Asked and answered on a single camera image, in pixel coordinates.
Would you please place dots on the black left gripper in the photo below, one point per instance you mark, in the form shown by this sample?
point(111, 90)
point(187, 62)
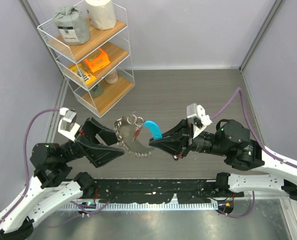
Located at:
point(87, 139)

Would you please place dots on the white paper towel roll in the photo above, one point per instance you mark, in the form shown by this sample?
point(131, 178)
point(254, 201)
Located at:
point(101, 14)

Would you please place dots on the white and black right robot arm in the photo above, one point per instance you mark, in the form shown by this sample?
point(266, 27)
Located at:
point(233, 142)

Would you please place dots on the orange snack box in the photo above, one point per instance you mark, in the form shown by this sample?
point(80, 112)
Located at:
point(97, 60)

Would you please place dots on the white wire wooden shelf rack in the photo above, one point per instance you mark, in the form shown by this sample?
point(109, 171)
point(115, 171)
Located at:
point(90, 44)

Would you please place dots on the grey wrapped paper roll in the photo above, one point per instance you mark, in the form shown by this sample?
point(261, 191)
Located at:
point(72, 25)

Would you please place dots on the white slotted cable duct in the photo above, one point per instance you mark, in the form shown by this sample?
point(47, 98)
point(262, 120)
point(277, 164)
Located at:
point(173, 205)

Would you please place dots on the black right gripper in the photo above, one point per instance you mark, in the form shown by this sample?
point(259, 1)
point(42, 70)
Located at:
point(178, 140)

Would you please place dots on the metal key organizer blue handle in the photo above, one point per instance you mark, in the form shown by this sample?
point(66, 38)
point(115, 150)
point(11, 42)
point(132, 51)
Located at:
point(127, 130)

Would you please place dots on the white patterned cup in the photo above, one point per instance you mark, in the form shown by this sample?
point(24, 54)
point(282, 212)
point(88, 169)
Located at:
point(112, 77)

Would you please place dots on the grey green cup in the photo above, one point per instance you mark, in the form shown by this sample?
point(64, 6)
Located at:
point(96, 91)

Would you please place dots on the red key tag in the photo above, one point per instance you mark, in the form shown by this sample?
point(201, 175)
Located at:
point(137, 132)

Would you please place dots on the yellow candy bag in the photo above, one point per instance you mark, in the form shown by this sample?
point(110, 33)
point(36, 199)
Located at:
point(83, 72)

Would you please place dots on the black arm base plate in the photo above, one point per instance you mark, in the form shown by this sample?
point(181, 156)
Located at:
point(158, 191)

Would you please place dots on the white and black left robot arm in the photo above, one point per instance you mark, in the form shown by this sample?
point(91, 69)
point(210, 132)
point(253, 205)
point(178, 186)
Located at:
point(33, 204)

